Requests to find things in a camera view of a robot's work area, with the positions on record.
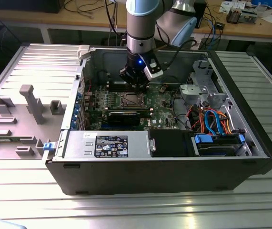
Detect silver square CPU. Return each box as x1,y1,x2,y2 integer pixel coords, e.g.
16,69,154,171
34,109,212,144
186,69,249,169
124,94,142,105

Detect metal socket cover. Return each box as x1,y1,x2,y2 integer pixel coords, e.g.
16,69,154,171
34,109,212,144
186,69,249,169
120,92,146,107

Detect CPU socket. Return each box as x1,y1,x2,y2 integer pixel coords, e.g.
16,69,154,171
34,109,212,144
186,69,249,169
118,91,147,107

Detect black plastic bay cover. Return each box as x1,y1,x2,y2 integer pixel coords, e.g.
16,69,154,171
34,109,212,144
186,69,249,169
149,130,195,158

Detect black graphics card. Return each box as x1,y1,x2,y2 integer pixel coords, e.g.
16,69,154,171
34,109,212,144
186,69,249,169
107,110,141,127

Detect green motherboard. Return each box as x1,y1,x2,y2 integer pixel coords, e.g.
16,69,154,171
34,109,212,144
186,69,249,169
78,81,189,131

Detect beige case latch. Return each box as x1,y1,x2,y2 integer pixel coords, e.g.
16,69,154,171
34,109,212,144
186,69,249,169
77,44,91,61

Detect silver metal drive cage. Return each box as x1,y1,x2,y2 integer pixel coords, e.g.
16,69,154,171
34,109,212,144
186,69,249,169
179,59,230,107

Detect white labelled box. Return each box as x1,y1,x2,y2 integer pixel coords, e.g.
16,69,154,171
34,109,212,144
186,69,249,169
192,36,205,50

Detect wooden workbench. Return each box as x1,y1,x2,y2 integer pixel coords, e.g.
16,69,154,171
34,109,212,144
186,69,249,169
0,0,272,44

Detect black upright box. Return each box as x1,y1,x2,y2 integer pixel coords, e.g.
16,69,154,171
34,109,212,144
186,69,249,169
194,0,208,29

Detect grey power supply unit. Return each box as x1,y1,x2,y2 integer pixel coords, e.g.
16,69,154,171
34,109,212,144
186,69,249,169
63,130,150,160

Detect black open PC case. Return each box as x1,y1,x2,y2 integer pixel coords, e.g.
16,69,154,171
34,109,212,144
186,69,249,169
41,44,272,197

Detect hard disk in blue carrier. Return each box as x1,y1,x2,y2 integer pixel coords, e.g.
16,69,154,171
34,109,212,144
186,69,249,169
192,133,246,157

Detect copper heat sink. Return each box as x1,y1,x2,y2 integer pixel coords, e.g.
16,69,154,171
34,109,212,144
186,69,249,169
226,7,243,24

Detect printed paper sheets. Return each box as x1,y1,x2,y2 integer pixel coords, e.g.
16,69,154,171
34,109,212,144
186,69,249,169
219,0,237,13

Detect black box on bench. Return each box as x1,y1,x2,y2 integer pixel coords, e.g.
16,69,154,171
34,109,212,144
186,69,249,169
0,0,60,14

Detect grey metal device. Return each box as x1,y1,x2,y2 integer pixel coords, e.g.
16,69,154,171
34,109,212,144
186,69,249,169
242,8,258,25

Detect grey parts rack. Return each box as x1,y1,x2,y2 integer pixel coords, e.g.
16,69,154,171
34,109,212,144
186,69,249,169
0,83,68,161

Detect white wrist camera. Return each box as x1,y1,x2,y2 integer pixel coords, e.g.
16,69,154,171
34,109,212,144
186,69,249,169
144,59,163,81

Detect black camera cable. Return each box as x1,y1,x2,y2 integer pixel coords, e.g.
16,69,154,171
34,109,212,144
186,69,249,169
161,39,198,71

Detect black wire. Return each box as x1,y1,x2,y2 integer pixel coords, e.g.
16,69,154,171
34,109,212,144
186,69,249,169
172,76,191,131

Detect black hanging cable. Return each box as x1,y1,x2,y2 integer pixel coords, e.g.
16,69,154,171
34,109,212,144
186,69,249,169
104,0,127,46

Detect red wire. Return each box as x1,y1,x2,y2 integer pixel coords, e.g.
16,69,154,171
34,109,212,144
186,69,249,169
187,106,200,128

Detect blue wire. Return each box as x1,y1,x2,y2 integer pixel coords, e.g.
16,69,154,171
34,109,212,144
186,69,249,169
204,110,225,136

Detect blue cable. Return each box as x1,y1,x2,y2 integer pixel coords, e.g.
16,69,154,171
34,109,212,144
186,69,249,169
211,19,223,45

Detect orange wire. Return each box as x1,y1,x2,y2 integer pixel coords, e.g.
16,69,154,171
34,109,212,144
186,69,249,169
190,106,233,135

